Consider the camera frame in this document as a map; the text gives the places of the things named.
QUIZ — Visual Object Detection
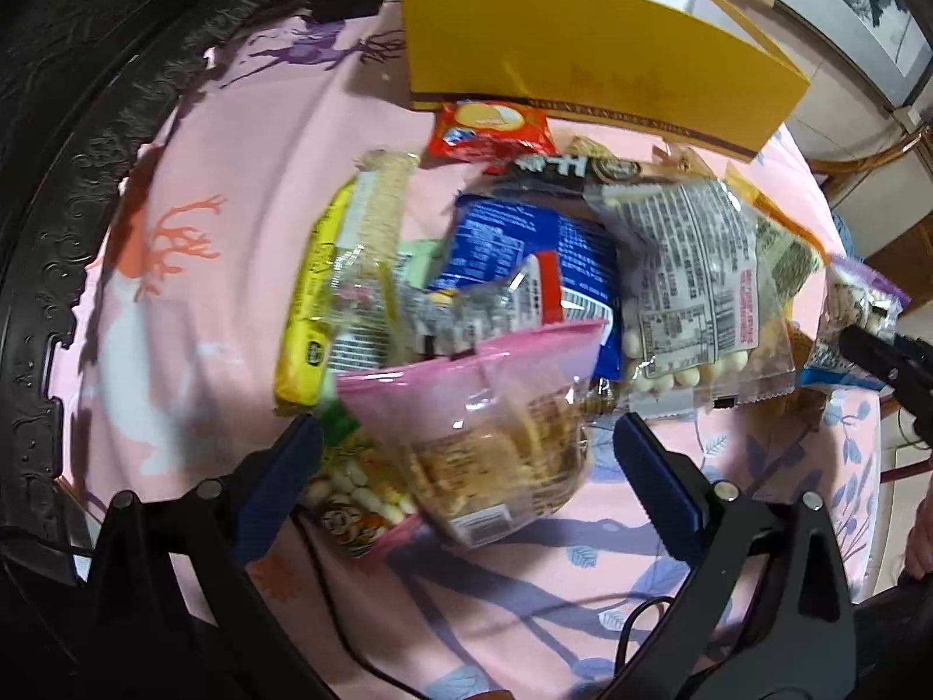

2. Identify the purple snack packet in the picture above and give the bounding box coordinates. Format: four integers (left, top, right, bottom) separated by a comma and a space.
798, 253, 911, 392

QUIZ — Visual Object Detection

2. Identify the yellow corn snack bar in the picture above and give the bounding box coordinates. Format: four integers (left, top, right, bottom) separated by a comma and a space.
273, 177, 356, 412

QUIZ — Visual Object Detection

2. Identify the pink bag of crackers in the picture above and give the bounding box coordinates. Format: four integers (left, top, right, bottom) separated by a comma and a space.
337, 319, 604, 548

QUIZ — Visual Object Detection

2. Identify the clear sesame bar packet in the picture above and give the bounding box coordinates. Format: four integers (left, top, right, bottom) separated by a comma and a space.
327, 149, 419, 373

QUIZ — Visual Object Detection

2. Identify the wooden chair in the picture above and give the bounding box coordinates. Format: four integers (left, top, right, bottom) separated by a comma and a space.
809, 122, 931, 305

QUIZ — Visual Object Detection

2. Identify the clear bag of white candies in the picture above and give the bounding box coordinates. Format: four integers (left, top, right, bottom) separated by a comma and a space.
585, 178, 795, 419

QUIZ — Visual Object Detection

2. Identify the peanut snack bag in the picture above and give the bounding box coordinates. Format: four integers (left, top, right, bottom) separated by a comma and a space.
299, 405, 422, 559

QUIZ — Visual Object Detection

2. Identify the pink patterned tablecloth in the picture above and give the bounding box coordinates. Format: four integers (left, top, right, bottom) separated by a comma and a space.
45, 1, 888, 700

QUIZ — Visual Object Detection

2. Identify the framed ink painting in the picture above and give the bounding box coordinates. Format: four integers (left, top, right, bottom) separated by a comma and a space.
777, 0, 931, 107

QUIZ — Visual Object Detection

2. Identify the blue snack packet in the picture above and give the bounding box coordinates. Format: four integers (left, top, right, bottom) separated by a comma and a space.
430, 194, 625, 383

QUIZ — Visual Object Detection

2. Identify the yellow cardboard box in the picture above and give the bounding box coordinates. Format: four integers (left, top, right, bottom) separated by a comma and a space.
402, 0, 809, 161

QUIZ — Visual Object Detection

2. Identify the green snack packet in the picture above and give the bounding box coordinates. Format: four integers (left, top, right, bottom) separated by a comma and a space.
395, 239, 446, 289

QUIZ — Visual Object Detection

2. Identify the red cookie packet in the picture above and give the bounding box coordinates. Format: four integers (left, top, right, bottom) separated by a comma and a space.
427, 100, 557, 163

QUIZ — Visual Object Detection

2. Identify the black carved wooden sofa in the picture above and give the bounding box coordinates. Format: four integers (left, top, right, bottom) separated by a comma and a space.
2, 0, 380, 585

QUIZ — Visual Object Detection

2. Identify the black cable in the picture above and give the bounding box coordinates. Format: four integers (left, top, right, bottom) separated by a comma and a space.
290, 509, 440, 700

